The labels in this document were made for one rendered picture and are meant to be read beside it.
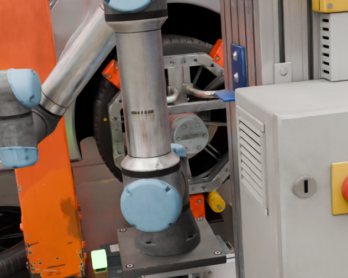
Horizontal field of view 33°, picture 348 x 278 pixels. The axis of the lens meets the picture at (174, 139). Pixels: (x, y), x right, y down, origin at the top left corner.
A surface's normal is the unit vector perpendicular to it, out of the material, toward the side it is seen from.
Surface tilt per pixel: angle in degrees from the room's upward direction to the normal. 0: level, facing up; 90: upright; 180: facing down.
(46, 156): 90
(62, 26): 90
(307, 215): 90
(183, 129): 90
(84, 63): 104
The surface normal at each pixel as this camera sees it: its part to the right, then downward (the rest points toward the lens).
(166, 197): -0.07, 0.39
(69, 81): 0.18, 0.47
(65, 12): 0.19, 0.25
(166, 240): 0.02, -0.04
